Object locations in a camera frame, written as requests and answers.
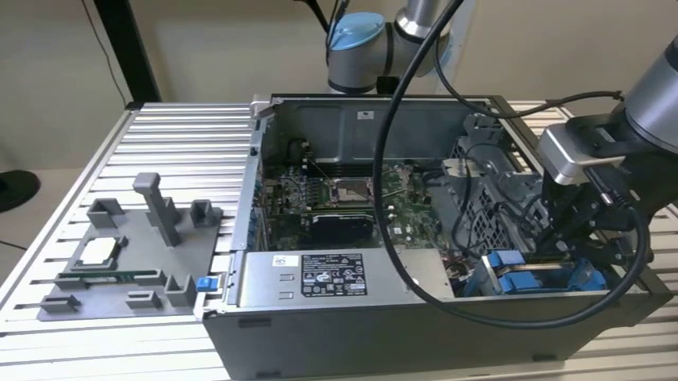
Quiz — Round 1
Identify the black graphics card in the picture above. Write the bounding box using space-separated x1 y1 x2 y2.
306 213 375 250

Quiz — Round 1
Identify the silver CPU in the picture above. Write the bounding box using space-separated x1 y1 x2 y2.
73 237 124 267

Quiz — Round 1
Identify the black round base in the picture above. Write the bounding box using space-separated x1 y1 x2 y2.
0 169 41 213

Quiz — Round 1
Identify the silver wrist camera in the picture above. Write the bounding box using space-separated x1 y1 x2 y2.
535 122 627 187

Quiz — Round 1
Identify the black RAM slot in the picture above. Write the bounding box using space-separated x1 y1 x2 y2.
310 166 375 178
306 158 375 168
310 200 398 210
310 206 398 217

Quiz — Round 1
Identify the black disk wire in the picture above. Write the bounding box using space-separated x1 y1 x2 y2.
495 190 573 266

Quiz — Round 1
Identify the CPU socket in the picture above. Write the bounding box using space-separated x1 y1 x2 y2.
331 178 375 203

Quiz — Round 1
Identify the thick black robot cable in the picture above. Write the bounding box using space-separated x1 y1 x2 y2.
370 0 651 330

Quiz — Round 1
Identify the grey parts rack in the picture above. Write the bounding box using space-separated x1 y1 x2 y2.
35 171 227 322

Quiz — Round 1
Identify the blue disk carrier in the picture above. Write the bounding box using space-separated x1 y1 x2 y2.
497 256 609 297

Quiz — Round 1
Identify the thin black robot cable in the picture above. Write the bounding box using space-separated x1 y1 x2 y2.
434 0 626 118

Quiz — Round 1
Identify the green RAM stick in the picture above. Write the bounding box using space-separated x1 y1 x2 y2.
59 271 160 281

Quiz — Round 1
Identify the silver power supply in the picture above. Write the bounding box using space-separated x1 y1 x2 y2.
235 248 456 310

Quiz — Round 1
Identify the dark grey PC case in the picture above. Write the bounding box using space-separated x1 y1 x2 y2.
203 93 673 378

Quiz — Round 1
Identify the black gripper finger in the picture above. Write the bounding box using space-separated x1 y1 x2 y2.
538 184 582 255
566 236 637 275

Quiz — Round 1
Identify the green motherboard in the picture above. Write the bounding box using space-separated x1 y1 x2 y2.
262 158 451 252

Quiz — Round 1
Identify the grey metal disk bay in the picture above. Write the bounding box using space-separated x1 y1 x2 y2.
428 113 631 298

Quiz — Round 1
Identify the metal locking lever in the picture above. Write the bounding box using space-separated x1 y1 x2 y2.
308 157 336 181

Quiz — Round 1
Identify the metal socket cover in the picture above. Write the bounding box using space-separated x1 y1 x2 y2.
380 165 415 200

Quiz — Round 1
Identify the black upright post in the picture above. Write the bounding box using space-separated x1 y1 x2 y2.
92 0 163 103

